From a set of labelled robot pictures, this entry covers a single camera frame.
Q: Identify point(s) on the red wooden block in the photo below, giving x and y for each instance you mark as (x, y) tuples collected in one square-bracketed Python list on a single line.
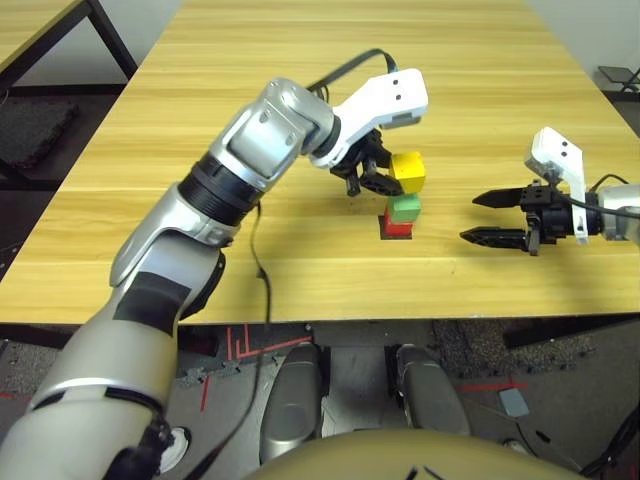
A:
[(398, 229)]

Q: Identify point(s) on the long red floor tape strip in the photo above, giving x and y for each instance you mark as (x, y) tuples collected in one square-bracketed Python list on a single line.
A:
[(495, 387)]

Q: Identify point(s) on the tan robot torso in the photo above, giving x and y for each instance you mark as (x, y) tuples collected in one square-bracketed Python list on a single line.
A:
[(400, 457)]

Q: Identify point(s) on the green wooden block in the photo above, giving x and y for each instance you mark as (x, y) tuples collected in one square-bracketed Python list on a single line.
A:
[(405, 207)]

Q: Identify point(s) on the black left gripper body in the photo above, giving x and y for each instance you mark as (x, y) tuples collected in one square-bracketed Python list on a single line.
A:
[(357, 162)]

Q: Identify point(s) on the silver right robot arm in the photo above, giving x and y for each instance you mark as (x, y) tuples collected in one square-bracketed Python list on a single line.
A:
[(620, 210)]

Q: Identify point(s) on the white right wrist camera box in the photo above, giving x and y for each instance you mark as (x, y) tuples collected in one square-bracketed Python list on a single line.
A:
[(560, 152)]

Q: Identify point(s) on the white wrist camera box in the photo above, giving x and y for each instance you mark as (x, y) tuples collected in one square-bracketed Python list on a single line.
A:
[(395, 92), (560, 152)]

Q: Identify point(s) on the white round floor object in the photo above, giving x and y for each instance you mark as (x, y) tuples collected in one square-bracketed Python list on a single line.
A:
[(177, 445)]

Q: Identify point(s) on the grey square floor plate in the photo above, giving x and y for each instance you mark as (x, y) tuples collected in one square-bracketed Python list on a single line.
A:
[(514, 403)]

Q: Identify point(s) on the black metal stand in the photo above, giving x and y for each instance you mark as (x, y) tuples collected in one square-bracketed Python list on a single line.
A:
[(617, 75)]

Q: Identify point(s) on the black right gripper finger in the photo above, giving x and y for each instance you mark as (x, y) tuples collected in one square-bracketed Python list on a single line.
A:
[(500, 238), (502, 200)]

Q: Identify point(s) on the red angled floor tape lines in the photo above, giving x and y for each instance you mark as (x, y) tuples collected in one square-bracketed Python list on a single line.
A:
[(246, 345)]

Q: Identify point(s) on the short red floor tape strip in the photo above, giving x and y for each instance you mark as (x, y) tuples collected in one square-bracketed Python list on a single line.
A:
[(205, 395)]

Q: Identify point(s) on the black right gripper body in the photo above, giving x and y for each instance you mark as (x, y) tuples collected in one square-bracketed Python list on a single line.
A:
[(547, 215)]

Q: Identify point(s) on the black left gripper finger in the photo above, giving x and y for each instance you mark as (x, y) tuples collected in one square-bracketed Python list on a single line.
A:
[(382, 186), (384, 157)]

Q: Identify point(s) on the black foam floor mat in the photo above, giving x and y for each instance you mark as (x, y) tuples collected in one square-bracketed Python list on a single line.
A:
[(30, 130)]

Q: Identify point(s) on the grey right robot leg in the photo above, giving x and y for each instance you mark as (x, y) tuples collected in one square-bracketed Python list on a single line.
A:
[(430, 395)]

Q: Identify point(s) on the grey left robot leg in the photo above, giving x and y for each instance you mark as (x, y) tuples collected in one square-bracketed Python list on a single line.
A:
[(290, 400)]

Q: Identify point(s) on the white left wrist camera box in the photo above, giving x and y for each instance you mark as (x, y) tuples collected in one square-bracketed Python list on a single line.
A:
[(395, 92)]

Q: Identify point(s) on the wooden side table black frame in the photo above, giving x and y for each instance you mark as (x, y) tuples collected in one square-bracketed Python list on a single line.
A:
[(30, 20)]

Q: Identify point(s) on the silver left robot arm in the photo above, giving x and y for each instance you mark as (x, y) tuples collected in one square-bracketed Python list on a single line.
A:
[(250, 145)]

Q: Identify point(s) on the grey robot leg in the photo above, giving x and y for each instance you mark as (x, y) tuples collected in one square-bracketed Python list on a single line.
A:
[(430, 395), (290, 400)]

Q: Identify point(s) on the yellow wooden block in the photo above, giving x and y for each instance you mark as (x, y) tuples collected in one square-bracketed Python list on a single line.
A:
[(407, 170)]

